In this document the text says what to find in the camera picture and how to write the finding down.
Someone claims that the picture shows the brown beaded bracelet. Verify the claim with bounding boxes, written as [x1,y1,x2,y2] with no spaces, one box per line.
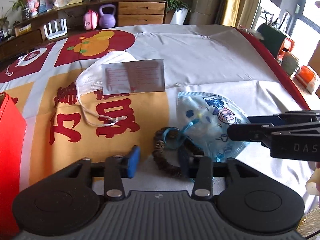
[152,126,205,178]

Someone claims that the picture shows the blue cartoon face mask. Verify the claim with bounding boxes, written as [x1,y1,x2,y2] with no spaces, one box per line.
[161,92,249,162]

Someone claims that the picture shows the white face mask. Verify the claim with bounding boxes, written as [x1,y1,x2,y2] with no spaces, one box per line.
[75,51,136,127]

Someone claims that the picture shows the person right hand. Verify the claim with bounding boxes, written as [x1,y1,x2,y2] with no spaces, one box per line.
[305,162,320,196]

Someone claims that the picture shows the printed white tablecloth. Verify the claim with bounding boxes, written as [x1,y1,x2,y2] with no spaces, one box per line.
[1,25,319,191]

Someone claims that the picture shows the red metal tin box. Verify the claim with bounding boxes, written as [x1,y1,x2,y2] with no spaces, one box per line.
[1,93,26,236]

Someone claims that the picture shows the yellow curtain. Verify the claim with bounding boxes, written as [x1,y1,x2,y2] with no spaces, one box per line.
[220,0,245,27]

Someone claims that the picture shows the purple kettlebell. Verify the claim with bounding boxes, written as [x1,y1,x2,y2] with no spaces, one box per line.
[99,4,116,29]

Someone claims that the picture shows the pink toy bag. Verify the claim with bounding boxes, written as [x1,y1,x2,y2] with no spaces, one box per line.
[83,9,98,30]

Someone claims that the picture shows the white wifi router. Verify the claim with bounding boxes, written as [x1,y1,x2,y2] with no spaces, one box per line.
[43,18,68,40]

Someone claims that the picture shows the white air conditioner tower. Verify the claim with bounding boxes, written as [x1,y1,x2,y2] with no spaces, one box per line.
[189,0,222,25]

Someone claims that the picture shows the wooden tv cabinet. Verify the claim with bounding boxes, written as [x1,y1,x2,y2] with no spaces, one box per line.
[1,0,167,62]

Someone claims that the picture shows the white planter green plant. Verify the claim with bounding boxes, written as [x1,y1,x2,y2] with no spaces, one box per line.
[164,0,189,25]

